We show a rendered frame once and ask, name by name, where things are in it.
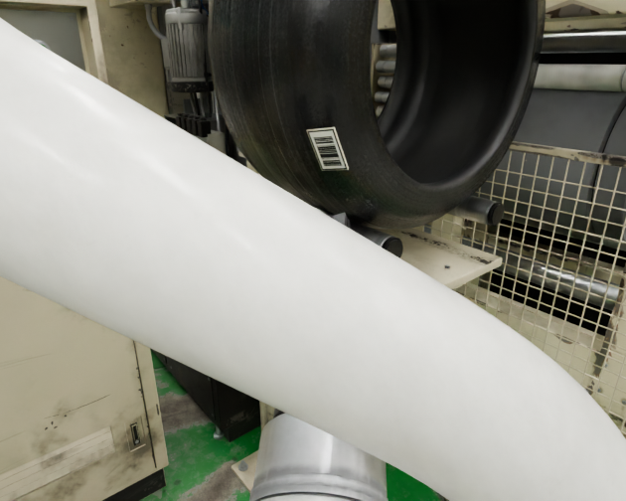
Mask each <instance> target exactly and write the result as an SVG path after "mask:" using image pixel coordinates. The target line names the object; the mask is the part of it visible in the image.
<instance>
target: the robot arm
mask: <svg viewBox="0 0 626 501"><path fill-rule="evenodd" d="M0 276H2V277H4V278H6V279H8V280H10V281H12V282H14V283H16V284H18V285H20V286H22V287H25V288H27V289H29V290H31V291H33V292H35V293H37V294H39V295H41V296H43V297H45V298H47V299H50V300H52V301H54V302H56V303H58V304H60V305H62V306H63V307H65V308H67V309H69V310H71V311H74V312H76V313H78V314H80V315H82V316H84V317H86V318H88V319H90V320H92V321H94V322H97V323H99V324H101V325H103V326H105V327H107V328H109V329H111V330H113V331H115V332H117V333H119V334H122V335H124V336H126V337H128V338H130V339H132V340H134V341H136V342H138V343H140V344H142V345H145V346H147V347H149V348H151V349H153V350H155V351H157V352H159V353H161V354H163V355H165V356H167V357H170V358H172V359H174V360H176V361H178V362H180V363H182V364H184V365H186V366H188V367H190V368H193V369H195V370H197V371H199V372H201V373H203V374H205V375H207V376H209V377H211V378H213V379H215V380H218V381H220V382H222V383H224V384H226V385H228V386H230V387H232V388H234V389H236V390H238V391H241V392H243V393H245V394H247V395H249V396H251V397H253V398H255V399H257V400H259V401H261V402H263V403H266V404H268V405H270V406H272V407H274V415H273V419H272V420H270V421H269V422H268V423H267V424H266V425H265V427H264V428H263V430H262V432H261V437H260V443H259V450H258V456H257V463H256V468H255V475H254V481H253V487H252V489H251V491H250V497H249V501H389V500H388V498H387V474H386V462H387V463H388V464H390V465H392V466H394V467H396V468H398V469H400V470H401V471H403V472H405V473H407V474H408V475H410V476H412V477H413V478H415V479H417V480H419V481H420V482H422V483H424V484H425V485H427V486H428V487H430V488H431V489H433V490H434V491H436V492H437V493H439V494H440V495H442V496H443V497H445V498H446V499H448V500H449V501H626V439H625V437H624V436H623V434H622V433H621V431H620V430H619V429H618V427H617V426H616V424H615V423H614V422H613V421H612V419H611V418H610V417H609V416H608V415H607V413H606V412H605V411H604V410H603V409H602V408H601V407H600V406H599V404H598V403H597V402H596V401H595V400H594V399H593V398H592V396H591V395H590V394H589V393H588V392H587V391H586V390H585V389H584V388H583V387H582V386H581V385H580V384H579V383H578V382H577V381H576V380H575V379H574V378H573V377H572V376H571V375H570V374H569V373H567V372H566V371H565V370H564V369H563V368H562V367H561V366H560V365H559V364H558V363H557V362H555V361H554V360H553V359H552V358H550V357H549V356H548V355H547V354H545V353H544V352H543V351H542V350H540V349H539V348H538V347H537V346H535V345H534V344H533V343H532V342H530V341H529V340H527V339H526V338H525V337H523V336H522V335H520V334H519V333H517V332H516V331H515V330H513V329H512V328H510V327H509V326H507V325H506V324H504V323H503V322H502V321H500V320H499V319H497V318H496V317H494V316H493V315H492V314H490V313H488V312H487V311H485V310H484V309H482V308H481V307H479V306H477V305H476V304H474V303H473V302H471V301H470V300H468V299H466V298H465V297H463V296H462V295H460V294H458V293H457V292H455V291H453V290H452V289H450V288H448V287H447V286H445V285H443V284H442V283H440V282H438V281H437V280H435V279H433V278H432V277H430V276H429V275H427V274H425V273H424V272H422V271H420V270H419V269H417V268H415V267H414V266H412V265H410V264H409V263H407V262H405V261H404V260H402V259H400V258H399V257H397V256H395V255H394V254H392V253H390V252H389V251H387V250H384V249H383V248H381V247H379V246H378V245H376V244H374V243H373V242H371V241H369V240H368V239H366V238H364V237H363V236H361V235H359V234H357V233H356V232H354V231H352V230H351V229H350V221H349V219H348V218H347V215H346V213H342V214H338V215H334V216H331V217H329V216H327V215H325V214H324V213H322V212H320V211H319V210H317V209H315V208H314V207H312V206H310V205H309V204H307V203H305V202H303V201H302V200H300V199H298V198H297V197H295V196H293V195H292V194H290V193H288V192H287V191H285V190H283V189H282V188H280V187H278V186H277V185H275V184H273V183H271V182H270V181H268V180H266V179H265V178H263V177H261V176H260V175H258V174H256V173H255V172H253V171H251V170H250V169H248V168H246V167H244V166H243V165H241V164H239V163H238V162H236V161H234V160H233V159H231V158H230V157H229V156H227V155H225V154H224V153H222V152H220V151H218V150H217V149H215V148H213V147H212V146H210V145H208V144H207V143H205V142H203V141H202V140H200V139H198V138H197V137H195V136H193V135H191V134H190V133H188V132H186V131H185V130H183V129H181V128H180V127H178V126H176V125H175V124H173V123H171V122H170V121H168V120H166V119H164V118H163V117H161V116H159V115H158V114H156V113H154V112H153V111H151V110H149V109H148V108H146V107H144V106H143V105H141V104H139V103H137V102H136V101H134V100H132V99H131V98H129V97H127V96H126V95H124V94H122V93H121V92H119V91H117V90H116V89H114V88H112V87H110V86H109V85H107V84H105V83H103V82H101V81H100V80H98V79H96V78H95V77H93V76H91V75H90V74H88V73H86V72H85V71H83V70H81V69H80V68H78V67H76V66H75V65H73V64H71V63H70V62H68V61H66V60H65V59H63V58H61V57H59V56H58V55H56V54H55V53H53V52H51V51H50V50H48V49H46V48H45V47H43V46H42V45H40V44H39V43H37V42H35V41H34V40H32V39H31V38H29V37H28V36H26V35H24V34H23V33H21V32H20V31H18V30H17V29H15V28H14V27H12V26H11V25H10V24H8V23H7V22H5V21H4V20H2V19H1V18H0Z"/></svg>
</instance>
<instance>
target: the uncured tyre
mask: <svg viewBox="0 0 626 501"><path fill-rule="evenodd" d="M376 4H377V0H210V8H209V20H208V48H209V60H210V68H211V75H212V80H213V85H214V90H215V93H216V97H217V101H218V104H219V107H220V110H221V113H222V116H223V118H224V121H225V123H226V125H227V128H228V130H229V132H230V134H231V136H232V138H233V139H234V141H235V144H236V145H237V147H238V148H239V150H240V151H241V153H242V154H243V156H244V157H245V158H246V160H247V161H248V162H249V163H250V165H251V166H252V167H253V168H254V169H255V170H256V171H257V172H258V173H259V174H260V175H261V176H262V177H263V178H265V179H266V180H268V181H270V182H271V183H273V184H275V185H277V186H278V187H280V188H282V189H283V190H285V191H287V192H288V193H290V194H292V195H293V196H295V197H297V198H298V199H300V200H302V201H303V202H305V203H307V204H309V205H310V206H312V207H314V208H317V209H320V210H322V211H325V212H328V213H331V214H333V215H338V214H342V213H346V215H347V218H348V219H349V220H350V221H353V222H356V223H358V224H361V225H364V226H367V227H371V228H376V229H410V228H415V227H419V226H423V225H426V224H428V223H431V222H433V221H435V220H437V219H439V218H440V217H442V216H444V215H445V214H447V213H448V212H450V211H451V210H452V209H454V208H455V207H457V206H458V205H460V204H461V203H462V202H464V201H465V200H467V199H468V198H469V197H470V196H472V195H473V194H474V193H475V192H476V191H477V190H478V189H479V188H480V187H481V186H482V185H483V184H484V183H485V182H486V181H487V180H488V178H489V177H490V176H491V175H492V173H493V172H494V171H495V169H496V168H497V167H498V165H499V164H500V162H501V161H502V159H503V158H504V156H505V154H506V153H507V151H508V149H509V147H510V145H511V144H512V142H513V140H514V138H515V136H516V134H517V131H518V129H519V127H520V125H521V122H522V120H523V117H524V115H525V112H526V109H527V107H528V104H529V101H530V98H531V94H532V91H533V88H534V84H535V80H536V76H537V72H538V67H539V63H540V57H541V52H542V45H543V38H544V30H545V18H546V0H391V6H392V10H393V15H394V21H395V29H396V60H395V69H394V75H393V80H392V84H391V90H390V93H389V96H388V99H387V101H386V104H385V106H384V108H383V110H382V112H381V114H380V116H379V117H378V119H376V115H375V110H374V105H373V98H372V90H371V78H370V48H371V35H372V28H373V21H374V14H375V9H376ZM328 127H335V129H336V132H337V135H338V138H339V141H340V144H341V146H342V149H343V152H344V155H345V158H346V161H347V164H348V167H349V170H328V171H322V169H321V167H320V164H319V162H318V159H317V157H316V154H315V151H314V149H313V146H312V144H311V141H310V138H309V136H308V133H307V131H306V130H307V129H318V128H328Z"/></svg>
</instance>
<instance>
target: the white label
mask: <svg viewBox="0 0 626 501"><path fill-rule="evenodd" d="M306 131H307V133H308V136H309V138H310V141H311V144H312V146H313V149H314V151H315V154H316V157H317V159H318V162H319V164H320V167H321V169H322V171H328V170H349V167H348V164H347V161H346V158H345V155H344V152H343V149H342V146H341V144H340V141H339V138H338V135H337V132H336V129H335V127H328V128H318V129H307V130H306Z"/></svg>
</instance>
